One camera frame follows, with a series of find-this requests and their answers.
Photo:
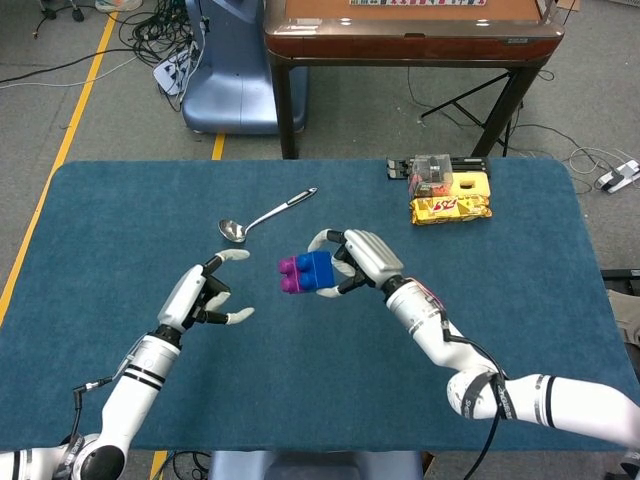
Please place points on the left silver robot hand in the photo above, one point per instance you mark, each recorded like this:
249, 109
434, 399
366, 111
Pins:
182, 300

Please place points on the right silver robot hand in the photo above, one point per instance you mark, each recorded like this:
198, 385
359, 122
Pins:
375, 257

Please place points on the blue and purple toy block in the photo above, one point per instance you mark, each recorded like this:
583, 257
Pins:
315, 272

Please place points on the purple building block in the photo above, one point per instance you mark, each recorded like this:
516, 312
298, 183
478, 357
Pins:
289, 285

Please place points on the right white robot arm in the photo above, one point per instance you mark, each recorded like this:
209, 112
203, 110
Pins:
550, 405

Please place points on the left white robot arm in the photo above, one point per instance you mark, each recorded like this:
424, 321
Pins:
135, 380

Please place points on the yellow biscuit packet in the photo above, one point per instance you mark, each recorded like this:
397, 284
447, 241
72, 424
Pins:
450, 212

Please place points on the black flat device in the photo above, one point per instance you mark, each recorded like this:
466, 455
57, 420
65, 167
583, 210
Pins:
395, 169

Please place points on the blue felt table cover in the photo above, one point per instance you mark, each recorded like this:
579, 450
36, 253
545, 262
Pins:
350, 350

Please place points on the clear plastic box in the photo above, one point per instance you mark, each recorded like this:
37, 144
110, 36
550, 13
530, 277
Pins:
430, 172

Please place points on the yellow box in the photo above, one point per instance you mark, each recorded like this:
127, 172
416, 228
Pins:
477, 190

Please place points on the black tripod stand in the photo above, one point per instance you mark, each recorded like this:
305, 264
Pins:
452, 100

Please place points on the blue-grey robot torso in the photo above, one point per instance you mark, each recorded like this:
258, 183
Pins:
300, 467

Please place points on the brown mahjong table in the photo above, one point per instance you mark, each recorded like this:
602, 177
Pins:
400, 47

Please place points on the white power strip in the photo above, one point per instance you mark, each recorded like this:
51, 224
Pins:
167, 75

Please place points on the white foot pedal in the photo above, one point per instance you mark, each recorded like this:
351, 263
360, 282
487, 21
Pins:
612, 180

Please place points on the black and beige seat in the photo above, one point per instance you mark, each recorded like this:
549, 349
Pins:
627, 310

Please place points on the black wheeled stool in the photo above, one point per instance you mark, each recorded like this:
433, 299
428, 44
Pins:
50, 12

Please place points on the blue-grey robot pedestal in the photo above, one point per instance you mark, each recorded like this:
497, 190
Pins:
230, 95

